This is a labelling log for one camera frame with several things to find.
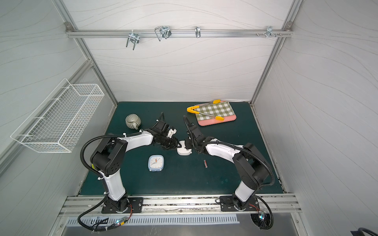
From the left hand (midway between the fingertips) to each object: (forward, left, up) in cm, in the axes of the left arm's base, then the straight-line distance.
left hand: (180, 147), depth 91 cm
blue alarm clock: (-10, +14, -1) cm, 17 cm away
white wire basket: (-3, +56, +28) cm, 63 cm away
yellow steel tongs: (+42, -26, 0) cm, 49 cm away
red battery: (-8, -15, -3) cm, 18 cm away
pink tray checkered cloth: (+37, -31, -3) cm, 48 cm away
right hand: (+4, -4, +3) cm, 7 cm away
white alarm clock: (-2, -1, -1) cm, 2 cm away
